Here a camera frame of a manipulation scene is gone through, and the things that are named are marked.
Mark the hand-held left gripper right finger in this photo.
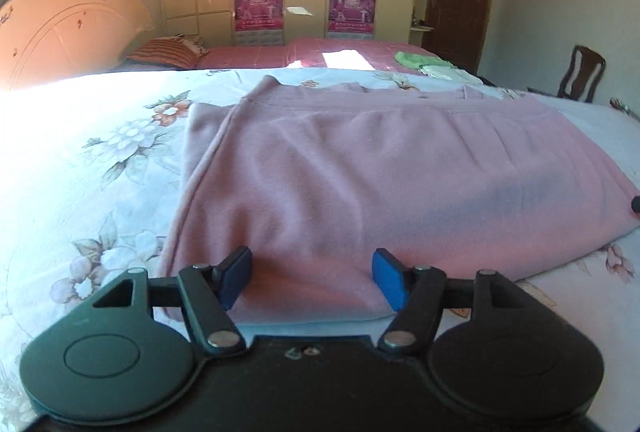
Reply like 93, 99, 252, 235
372, 248, 546, 355

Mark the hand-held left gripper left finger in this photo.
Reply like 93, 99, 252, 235
75, 245, 253, 357

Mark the pink knit sweater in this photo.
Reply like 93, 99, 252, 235
157, 75, 640, 325

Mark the dark wooden chair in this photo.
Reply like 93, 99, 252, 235
556, 45, 607, 104

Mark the floral bed sheet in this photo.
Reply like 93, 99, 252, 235
0, 67, 640, 432

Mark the pale green cloth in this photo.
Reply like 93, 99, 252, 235
419, 62, 484, 86

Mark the pink bed sheet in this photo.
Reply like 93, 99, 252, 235
196, 37, 453, 76

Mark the striped pillow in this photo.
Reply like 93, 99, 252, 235
126, 34, 210, 70

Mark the cream wooden headboard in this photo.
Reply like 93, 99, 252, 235
0, 0, 156, 92

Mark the purple wall poster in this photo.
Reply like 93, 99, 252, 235
327, 0, 377, 39
233, 0, 285, 46

